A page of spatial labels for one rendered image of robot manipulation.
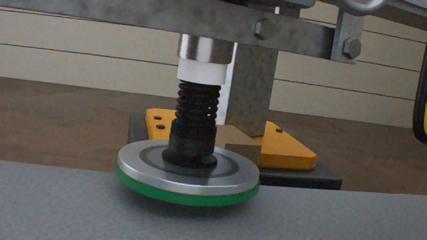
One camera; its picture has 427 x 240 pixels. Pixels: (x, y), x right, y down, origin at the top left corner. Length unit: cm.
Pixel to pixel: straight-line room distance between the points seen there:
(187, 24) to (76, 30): 613
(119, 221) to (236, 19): 30
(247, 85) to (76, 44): 547
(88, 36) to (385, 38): 471
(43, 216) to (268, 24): 38
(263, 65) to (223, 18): 79
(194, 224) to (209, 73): 20
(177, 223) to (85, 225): 12
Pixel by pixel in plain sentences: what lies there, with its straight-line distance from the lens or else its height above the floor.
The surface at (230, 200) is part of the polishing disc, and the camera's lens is 58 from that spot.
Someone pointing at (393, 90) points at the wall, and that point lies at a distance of 770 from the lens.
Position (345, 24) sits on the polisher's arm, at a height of 113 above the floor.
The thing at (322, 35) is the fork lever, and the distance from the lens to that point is 68.
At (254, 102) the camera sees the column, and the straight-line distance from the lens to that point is 135.
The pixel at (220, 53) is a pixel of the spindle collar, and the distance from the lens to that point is 59.
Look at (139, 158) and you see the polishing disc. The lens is 63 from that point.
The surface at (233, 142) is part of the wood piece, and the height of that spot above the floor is 83.
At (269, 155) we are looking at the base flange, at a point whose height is 78.
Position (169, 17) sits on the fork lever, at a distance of 53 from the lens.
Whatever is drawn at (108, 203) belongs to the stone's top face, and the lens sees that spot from 62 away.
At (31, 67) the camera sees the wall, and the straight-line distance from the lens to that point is 685.
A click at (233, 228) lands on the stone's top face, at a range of 59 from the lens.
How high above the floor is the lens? 109
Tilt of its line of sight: 11 degrees down
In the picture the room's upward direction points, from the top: 9 degrees clockwise
